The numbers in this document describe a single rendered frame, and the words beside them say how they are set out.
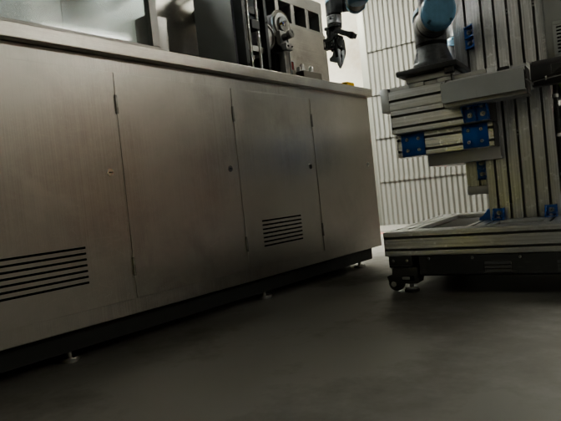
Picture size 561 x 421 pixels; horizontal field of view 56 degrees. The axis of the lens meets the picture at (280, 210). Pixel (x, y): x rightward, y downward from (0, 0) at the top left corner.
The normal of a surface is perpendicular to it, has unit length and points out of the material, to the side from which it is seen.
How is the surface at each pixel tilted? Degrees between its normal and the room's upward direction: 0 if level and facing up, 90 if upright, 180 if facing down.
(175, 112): 90
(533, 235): 90
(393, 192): 90
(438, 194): 90
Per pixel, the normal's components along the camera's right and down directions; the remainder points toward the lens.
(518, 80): -0.53, 0.07
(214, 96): 0.77, -0.07
